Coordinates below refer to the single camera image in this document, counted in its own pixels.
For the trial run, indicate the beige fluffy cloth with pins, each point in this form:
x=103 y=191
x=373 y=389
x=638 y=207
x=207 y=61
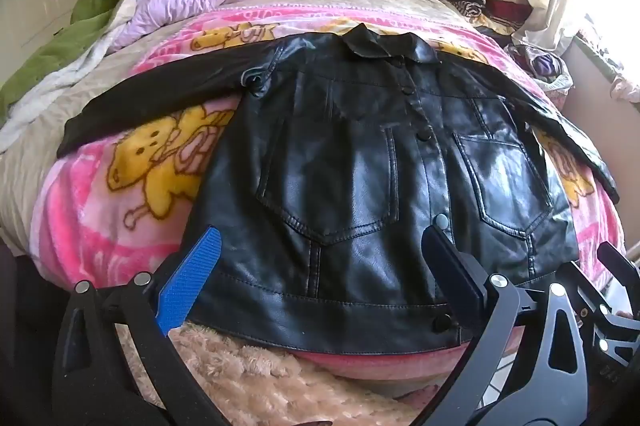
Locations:
x=260 y=381

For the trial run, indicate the white basket of clothes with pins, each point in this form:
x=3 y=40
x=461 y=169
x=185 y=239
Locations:
x=545 y=65

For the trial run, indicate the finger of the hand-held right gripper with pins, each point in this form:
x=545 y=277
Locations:
x=590 y=283
x=617 y=263

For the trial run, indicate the pink bear printed blanket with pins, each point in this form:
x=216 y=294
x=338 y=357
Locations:
x=100 y=216

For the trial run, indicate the pink patterned cloth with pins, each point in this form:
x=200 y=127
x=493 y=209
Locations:
x=625 y=90

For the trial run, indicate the green and white fleece blanket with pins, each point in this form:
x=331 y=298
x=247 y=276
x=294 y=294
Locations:
x=65 y=40

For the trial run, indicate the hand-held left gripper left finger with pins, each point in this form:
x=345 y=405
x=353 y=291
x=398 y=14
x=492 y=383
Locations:
x=191 y=278

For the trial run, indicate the black leather jacket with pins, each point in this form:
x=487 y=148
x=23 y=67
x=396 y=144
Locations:
x=350 y=155

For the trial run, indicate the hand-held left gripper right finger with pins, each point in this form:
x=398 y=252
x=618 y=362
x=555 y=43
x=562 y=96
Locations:
x=452 y=263

